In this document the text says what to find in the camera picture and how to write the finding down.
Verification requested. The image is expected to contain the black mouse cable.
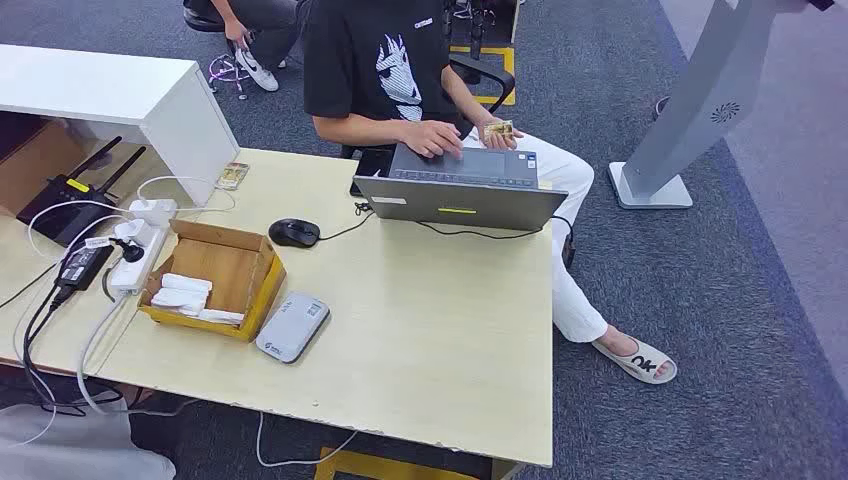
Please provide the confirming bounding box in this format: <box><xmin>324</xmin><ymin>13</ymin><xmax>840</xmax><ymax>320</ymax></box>
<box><xmin>317</xmin><ymin>200</ymin><xmax>376</xmax><ymax>242</ymax></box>

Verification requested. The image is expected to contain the white desk shelf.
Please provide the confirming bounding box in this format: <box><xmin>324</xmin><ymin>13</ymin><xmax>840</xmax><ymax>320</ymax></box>
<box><xmin>0</xmin><ymin>43</ymin><xmax>241</xmax><ymax>208</ymax></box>

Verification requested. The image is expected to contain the open cardboard box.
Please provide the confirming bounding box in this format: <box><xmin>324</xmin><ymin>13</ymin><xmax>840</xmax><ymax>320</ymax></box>
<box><xmin>137</xmin><ymin>219</ymin><xmax>288</xmax><ymax>344</ymax></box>

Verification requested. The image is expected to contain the grey card reader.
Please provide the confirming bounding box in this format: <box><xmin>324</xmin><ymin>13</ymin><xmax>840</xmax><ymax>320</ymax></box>
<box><xmin>254</xmin><ymin>292</ymin><xmax>331</xmax><ymax>365</ymax></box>

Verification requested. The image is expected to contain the hanging white cable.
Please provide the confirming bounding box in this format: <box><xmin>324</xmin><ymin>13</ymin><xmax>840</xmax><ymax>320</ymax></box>
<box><xmin>255</xmin><ymin>411</ymin><xmax>359</xmax><ymax>469</ymax></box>

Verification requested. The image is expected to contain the grey kiosk stand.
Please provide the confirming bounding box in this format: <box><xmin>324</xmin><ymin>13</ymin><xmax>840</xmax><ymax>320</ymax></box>
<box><xmin>608</xmin><ymin>0</ymin><xmax>836</xmax><ymax>211</ymax></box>

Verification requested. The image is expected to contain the thick white power cable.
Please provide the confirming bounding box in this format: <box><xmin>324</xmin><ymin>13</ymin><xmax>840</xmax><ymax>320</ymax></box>
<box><xmin>74</xmin><ymin>291</ymin><xmax>200</xmax><ymax>420</ymax></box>

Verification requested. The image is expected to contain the black router with antennas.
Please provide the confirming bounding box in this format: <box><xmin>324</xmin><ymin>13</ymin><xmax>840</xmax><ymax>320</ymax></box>
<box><xmin>15</xmin><ymin>135</ymin><xmax>148</xmax><ymax>248</ymax></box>

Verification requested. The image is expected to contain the person's left hand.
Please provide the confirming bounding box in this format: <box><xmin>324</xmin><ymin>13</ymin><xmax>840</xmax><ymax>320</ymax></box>
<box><xmin>475</xmin><ymin>115</ymin><xmax>526</xmax><ymax>152</ymax></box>

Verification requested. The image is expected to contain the black computer mouse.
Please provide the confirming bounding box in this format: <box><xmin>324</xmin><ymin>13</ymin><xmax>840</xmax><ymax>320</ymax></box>
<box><xmin>268</xmin><ymin>217</ymin><xmax>322</xmax><ymax>250</ymax></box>

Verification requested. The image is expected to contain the cream sandal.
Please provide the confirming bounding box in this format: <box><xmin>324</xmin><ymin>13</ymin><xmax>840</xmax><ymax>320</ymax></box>
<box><xmin>591</xmin><ymin>334</ymin><xmax>679</xmax><ymax>386</ymax></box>

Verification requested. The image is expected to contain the person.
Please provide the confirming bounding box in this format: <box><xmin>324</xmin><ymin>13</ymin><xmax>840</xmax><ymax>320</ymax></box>
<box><xmin>301</xmin><ymin>0</ymin><xmax>679</xmax><ymax>387</ymax></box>
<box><xmin>183</xmin><ymin>0</ymin><xmax>313</xmax><ymax>93</ymax></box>

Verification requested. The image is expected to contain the white robot body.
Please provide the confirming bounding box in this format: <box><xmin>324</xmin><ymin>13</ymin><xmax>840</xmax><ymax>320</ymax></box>
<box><xmin>0</xmin><ymin>397</ymin><xmax>177</xmax><ymax>480</ymax></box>

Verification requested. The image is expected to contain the thin white cable loop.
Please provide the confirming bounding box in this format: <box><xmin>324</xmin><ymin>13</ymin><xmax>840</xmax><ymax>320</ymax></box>
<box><xmin>135</xmin><ymin>174</ymin><xmax>237</xmax><ymax>215</ymax></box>

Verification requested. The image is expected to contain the black stool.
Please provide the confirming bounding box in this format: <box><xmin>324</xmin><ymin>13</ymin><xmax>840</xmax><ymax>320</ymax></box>
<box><xmin>183</xmin><ymin>5</ymin><xmax>227</xmax><ymax>33</ymax></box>

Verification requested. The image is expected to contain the black power cable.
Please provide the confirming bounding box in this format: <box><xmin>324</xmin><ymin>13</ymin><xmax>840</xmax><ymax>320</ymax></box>
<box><xmin>21</xmin><ymin>283</ymin><xmax>127</xmax><ymax>420</ymax></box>

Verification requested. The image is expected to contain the grey laptop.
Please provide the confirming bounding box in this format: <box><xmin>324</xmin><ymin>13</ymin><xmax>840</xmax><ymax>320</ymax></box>
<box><xmin>352</xmin><ymin>142</ymin><xmax>570</xmax><ymax>232</ymax></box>

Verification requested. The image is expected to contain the black power brick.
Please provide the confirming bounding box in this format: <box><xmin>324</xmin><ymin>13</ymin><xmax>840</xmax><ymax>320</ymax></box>
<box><xmin>55</xmin><ymin>243</ymin><xmax>115</xmax><ymax>293</ymax></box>

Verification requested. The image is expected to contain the black laptop cable with adapter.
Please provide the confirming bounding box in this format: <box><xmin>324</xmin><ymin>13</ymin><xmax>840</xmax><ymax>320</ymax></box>
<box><xmin>415</xmin><ymin>215</ymin><xmax>576</xmax><ymax>270</ymax></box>

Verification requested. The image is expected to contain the white sneaker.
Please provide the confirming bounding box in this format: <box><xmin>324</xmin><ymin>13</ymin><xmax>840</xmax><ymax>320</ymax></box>
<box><xmin>234</xmin><ymin>46</ymin><xmax>281</xmax><ymax>93</ymax></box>

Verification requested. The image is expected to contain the person's right hand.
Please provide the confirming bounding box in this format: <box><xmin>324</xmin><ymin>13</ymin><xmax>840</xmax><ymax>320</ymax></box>
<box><xmin>399</xmin><ymin>119</ymin><xmax>465</xmax><ymax>161</ymax></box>

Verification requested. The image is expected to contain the black plug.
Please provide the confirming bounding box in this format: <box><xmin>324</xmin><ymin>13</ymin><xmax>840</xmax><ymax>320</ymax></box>
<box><xmin>109</xmin><ymin>237</ymin><xmax>146</xmax><ymax>264</ymax></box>

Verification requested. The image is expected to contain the white power strip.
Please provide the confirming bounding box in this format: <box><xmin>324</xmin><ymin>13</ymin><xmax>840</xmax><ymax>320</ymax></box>
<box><xmin>105</xmin><ymin>225</ymin><xmax>170</xmax><ymax>297</ymax></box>

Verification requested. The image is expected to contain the white power adapter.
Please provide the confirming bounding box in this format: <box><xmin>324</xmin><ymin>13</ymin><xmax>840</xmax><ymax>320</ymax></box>
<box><xmin>112</xmin><ymin>219</ymin><xmax>155</xmax><ymax>248</ymax></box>
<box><xmin>127</xmin><ymin>197</ymin><xmax>179</xmax><ymax>229</ymax></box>

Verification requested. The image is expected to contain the black equipment stand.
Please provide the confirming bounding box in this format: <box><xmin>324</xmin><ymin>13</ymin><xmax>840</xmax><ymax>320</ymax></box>
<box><xmin>442</xmin><ymin>0</ymin><xmax>521</xmax><ymax>86</ymax></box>

